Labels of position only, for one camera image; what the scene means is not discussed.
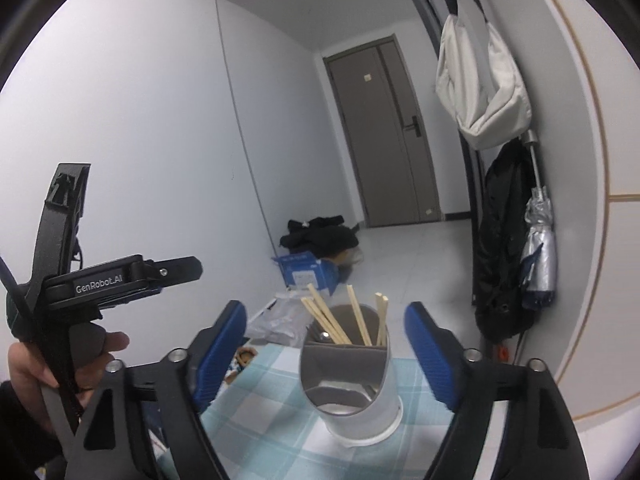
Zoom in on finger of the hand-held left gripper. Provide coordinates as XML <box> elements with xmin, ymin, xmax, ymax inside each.
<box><xmin>142</xmin><ymin>255</ymin><xmax>204</xmax><ymax>292</ymax></box>

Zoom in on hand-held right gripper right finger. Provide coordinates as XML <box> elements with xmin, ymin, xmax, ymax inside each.
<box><xmin>404</xmin><ymin>302</ymin><xmax>588</xmax><ymax>480</ymax></box>

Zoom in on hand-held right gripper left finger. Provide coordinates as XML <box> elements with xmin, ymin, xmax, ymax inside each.
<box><xmin>65</xmin><ymin>301</ymin><xmax>247</xmax><ymax>480</ymax></box>

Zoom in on pile of wooden chopsticks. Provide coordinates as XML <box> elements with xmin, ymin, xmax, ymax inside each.
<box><xmin>300</xmin><ymin>282</ymin><xmax>391</xmax><ymax>348</ymax></box>

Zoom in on white divided utensil holder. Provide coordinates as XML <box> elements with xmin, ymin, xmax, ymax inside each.
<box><xmin>298</xmin><ymin>304</ymin><xmax>404</xmax><ymax>449</ymax></box>

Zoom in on person's left forearm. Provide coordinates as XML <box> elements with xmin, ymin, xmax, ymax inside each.
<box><xmin>0</xmin><ymin>379</ymin><xmax>68</xmax><ymax>480</ymax></box>

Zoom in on white shoulder bag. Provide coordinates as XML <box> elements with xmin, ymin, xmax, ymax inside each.
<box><xmin>434</xmin><ymin>0</ymin><xmax>532</xmax><ymax>152</ymax></box>

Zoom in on person's left hand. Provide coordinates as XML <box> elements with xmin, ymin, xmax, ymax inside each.
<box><xmin>7</xmin><ymin>331</ymin><xmax>131</xmax><ymax>405</ymax></box>

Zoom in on grey plastic mailing bag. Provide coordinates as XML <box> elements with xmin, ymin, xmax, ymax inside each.
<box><xmin>247</xmin><ymin>296</ymin><xmax>312</xmax><ymax>346</ymax></box>

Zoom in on blue white checked tablecloth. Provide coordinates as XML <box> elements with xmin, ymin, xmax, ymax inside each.
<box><xmin>150</xmin><ymin>342</ymin><xmax>468</xmax><ymax>480</ymax></box>

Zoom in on blue cardboard box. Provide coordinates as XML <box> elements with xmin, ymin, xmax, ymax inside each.
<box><xmin>271</xmin><ymin>252</ymin><xmax>342</xmax><ymax>297</ymax></box>

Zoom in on black hanging jacket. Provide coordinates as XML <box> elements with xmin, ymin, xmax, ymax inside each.
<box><xmin>472</xmin><ymin>137</ymin><xmax>539</xmax><ymax>339</ymax></box>

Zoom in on pile of black clothes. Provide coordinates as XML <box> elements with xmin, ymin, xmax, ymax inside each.
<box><xmin>279</xmin><ymin>215</ymin><xmax>361</xmax><ymax>257</ymax></box>

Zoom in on folded silver blue umbrella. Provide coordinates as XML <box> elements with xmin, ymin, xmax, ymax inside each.
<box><xmin>519</xmin><ymin>129</ymin><xmax>559</xmax><ymax>312</ymax></box>

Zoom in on grey-brown entrance door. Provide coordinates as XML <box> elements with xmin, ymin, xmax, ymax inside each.
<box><xmin>322</xmin><ymin>35</ymin><xmax>444</xmax><ymax>229</ymax></box>

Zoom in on white wardrobe with gold trim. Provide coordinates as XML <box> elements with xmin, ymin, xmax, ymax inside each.
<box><xmin>515</xmin><ymin>0</ymin><xmax>640</xmax><ymax>423</ymax></box>

